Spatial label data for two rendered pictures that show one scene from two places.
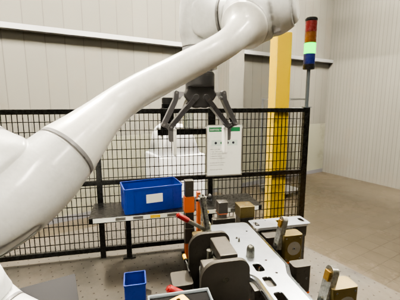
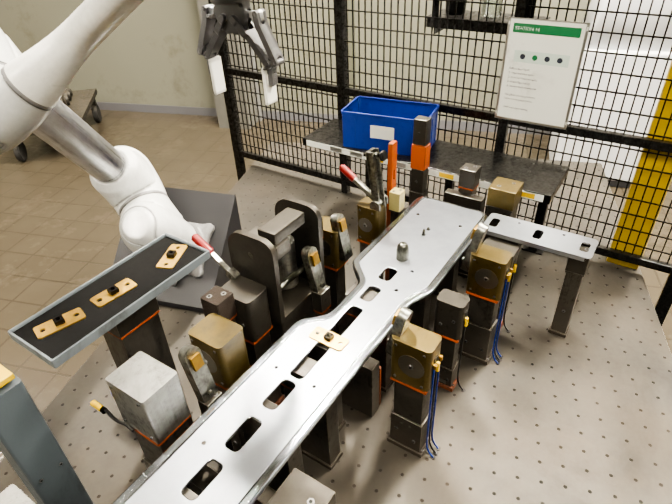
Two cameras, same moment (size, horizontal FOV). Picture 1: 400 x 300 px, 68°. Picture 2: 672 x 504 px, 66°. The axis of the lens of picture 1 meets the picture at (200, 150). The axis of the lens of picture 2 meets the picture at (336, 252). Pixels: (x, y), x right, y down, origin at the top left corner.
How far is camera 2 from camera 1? 0.91 m
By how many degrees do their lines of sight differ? 50
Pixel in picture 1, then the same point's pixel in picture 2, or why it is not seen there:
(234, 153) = (558, 84)
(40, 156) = not seen: outside the picture
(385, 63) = not seen: outside the picture
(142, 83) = (74, 21)
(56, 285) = (216, 199)
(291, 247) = (481, 276)
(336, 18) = not seen: outside the picture
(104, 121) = (42, 62)
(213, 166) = (510, 102)
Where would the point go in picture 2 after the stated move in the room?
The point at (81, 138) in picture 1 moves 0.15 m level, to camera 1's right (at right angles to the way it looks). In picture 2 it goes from (16, 79) to (48, 98)
